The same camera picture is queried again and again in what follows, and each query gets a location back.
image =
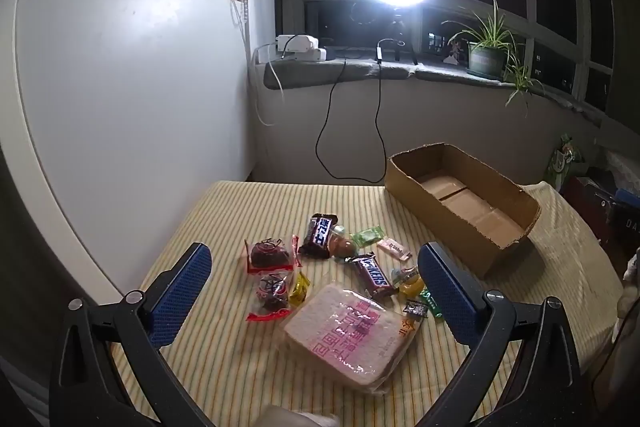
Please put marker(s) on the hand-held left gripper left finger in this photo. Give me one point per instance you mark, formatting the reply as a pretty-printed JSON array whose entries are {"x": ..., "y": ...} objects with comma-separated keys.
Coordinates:
[{"x": 180, "y": 297}]

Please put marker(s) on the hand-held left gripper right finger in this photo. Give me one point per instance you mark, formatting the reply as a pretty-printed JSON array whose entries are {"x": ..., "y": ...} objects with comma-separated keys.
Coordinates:
[{"x": 450, "y": 292}]

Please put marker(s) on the small green snack packet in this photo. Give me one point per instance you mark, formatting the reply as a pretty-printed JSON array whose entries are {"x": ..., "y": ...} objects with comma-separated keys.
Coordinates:
[{"x": 431, "y": 302}]

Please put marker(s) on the small black candy packet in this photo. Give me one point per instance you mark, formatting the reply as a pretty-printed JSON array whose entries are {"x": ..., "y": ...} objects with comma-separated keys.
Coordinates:
[{"x": 416, "y": 308}]

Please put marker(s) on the yellow jelly cup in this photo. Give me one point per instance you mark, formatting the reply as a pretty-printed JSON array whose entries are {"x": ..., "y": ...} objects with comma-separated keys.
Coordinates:
[{"x": 410, "y": 284}]

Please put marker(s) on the cardboard box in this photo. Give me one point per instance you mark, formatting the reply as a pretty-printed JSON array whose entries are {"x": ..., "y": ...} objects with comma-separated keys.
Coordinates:
[{"x": 450, "y": 227}]

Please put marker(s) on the pink candy wrapper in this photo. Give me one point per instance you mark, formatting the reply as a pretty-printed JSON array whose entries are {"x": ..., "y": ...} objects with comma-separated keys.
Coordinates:
[{"x": 395, "y": 248}]

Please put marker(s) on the brown chocolate bar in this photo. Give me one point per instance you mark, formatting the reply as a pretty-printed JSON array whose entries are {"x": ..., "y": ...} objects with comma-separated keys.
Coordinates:
[
  {"x": 372, "y": 277},
  {"x": 320, "y": 234}
]

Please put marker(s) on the red dark cake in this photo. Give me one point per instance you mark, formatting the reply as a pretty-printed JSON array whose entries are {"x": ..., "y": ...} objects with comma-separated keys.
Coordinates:
[
  {"x": 270, "y": 254},
  {"x": 272, "y": 289}
]

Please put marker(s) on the green candy packet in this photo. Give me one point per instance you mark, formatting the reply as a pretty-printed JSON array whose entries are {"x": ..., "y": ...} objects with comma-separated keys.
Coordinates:
[{"x": 367, "y": 235}]

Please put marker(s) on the sliced bread packet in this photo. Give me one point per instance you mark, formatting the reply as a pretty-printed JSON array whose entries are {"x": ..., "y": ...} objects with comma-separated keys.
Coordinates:
[{"x": 345, "y": 332}]

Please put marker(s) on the brown round candy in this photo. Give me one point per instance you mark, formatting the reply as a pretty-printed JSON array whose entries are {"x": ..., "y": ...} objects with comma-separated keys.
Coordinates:
[{"x": 342, "y": 247}]

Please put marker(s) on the yellow candy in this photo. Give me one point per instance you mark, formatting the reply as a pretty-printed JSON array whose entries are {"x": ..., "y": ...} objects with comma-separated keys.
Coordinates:
[{"x": 299, "y": 289}]

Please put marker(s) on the dark red box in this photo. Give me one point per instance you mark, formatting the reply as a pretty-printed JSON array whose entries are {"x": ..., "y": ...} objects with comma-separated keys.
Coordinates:
[{"x": 587, "y": 207}]

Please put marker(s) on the white cloth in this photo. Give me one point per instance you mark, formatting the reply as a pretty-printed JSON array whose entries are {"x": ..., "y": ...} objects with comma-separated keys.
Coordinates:
[{"x": 295, "y": 418}]

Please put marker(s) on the green snack bag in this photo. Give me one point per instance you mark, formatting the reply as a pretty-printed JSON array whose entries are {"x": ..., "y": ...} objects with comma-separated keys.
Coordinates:
[{"x": 562, "y": 162}]

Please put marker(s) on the white plush toy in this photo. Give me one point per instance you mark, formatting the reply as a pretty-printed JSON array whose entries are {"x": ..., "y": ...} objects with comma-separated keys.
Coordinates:
[{"x": 629, "y": 302}]

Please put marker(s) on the potted spider plant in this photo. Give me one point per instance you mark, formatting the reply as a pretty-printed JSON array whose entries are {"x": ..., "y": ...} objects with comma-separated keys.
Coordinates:
[{"x": 485, "y": 59}]

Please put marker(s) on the small figure card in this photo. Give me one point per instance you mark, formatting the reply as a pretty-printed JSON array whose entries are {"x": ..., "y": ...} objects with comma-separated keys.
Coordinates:
[{"x": 456, "y": 53}]

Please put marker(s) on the grey windowsill mat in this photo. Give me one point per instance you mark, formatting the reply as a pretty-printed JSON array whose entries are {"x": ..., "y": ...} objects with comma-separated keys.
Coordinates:
[{"x": 310, "y": 74}]

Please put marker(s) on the black tripod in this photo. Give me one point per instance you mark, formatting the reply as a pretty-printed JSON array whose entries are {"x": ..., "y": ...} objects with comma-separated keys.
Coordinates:
[{"x": 397, "y": 37}]

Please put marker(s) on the flat white box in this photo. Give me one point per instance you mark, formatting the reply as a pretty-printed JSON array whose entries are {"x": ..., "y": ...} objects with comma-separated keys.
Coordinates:
[{"x": 312, "y": 55}]

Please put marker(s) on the white power adapter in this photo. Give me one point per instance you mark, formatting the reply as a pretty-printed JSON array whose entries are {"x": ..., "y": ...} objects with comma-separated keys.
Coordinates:
[{"x": 297, "y": 43}]

